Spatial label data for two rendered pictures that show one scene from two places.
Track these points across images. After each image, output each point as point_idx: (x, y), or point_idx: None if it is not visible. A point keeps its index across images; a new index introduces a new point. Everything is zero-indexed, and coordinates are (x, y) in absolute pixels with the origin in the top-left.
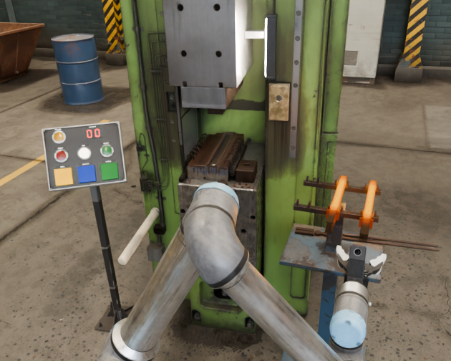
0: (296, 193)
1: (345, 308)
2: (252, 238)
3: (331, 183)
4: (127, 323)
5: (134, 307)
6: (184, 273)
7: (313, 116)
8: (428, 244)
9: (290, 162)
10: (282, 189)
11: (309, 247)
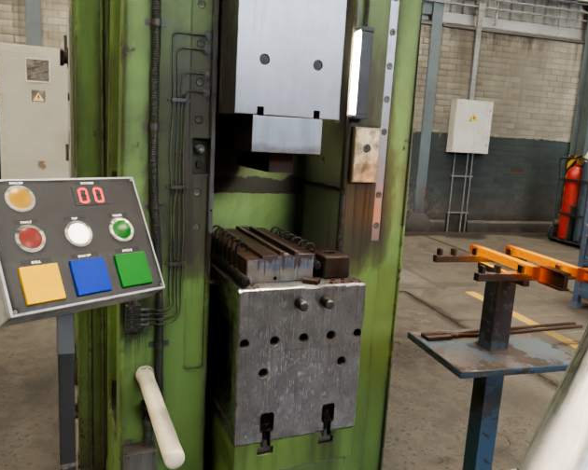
0: (375, 297)
1: None
2: (353, 371)
3: (469, 255)
4: (572, 461)
5: None
6: None
7: (402, 177)
8: (567, 323)
9: (371, 249)
10: None
11: (468, 351)
